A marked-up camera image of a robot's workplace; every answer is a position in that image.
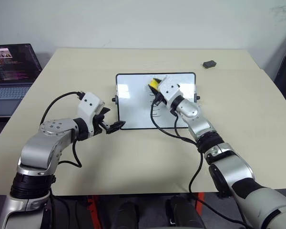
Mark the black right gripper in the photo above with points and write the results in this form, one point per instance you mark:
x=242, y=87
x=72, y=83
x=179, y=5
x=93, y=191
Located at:
x=160, y=98

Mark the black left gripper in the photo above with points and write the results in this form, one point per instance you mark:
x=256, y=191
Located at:
x=98, y=122

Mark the yellow whiteboard eraser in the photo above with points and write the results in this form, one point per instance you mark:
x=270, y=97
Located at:
x=155, y=83

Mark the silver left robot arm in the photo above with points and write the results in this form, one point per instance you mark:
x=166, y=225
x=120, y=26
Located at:
x=38, y=148

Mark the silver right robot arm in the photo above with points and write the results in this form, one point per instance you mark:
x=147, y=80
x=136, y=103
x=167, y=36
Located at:
x=231, y=164

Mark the black framed small whiteboard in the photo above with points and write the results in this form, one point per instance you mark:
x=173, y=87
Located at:
x=133, y=102

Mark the small black box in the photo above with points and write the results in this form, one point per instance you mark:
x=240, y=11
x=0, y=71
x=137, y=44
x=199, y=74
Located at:
x=209, y=64

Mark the dark rounded shape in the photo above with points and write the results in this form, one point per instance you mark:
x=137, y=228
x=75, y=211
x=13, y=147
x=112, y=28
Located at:
x=127, y=215
x=184, y=212

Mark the open grey laptop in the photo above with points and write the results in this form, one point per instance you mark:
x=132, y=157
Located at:
x=12, y=71

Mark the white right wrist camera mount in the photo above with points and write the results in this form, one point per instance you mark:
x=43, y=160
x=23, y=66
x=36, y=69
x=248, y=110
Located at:
x=170, y=89

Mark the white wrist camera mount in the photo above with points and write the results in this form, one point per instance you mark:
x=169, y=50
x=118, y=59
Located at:
x=90, y=105
x=170, y=89

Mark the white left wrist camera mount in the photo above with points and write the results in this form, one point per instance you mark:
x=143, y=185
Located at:
x=90, y=105

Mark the red metal frame bar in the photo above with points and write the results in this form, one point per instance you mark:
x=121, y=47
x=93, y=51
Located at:
x=200, y=202
x=94, y=212

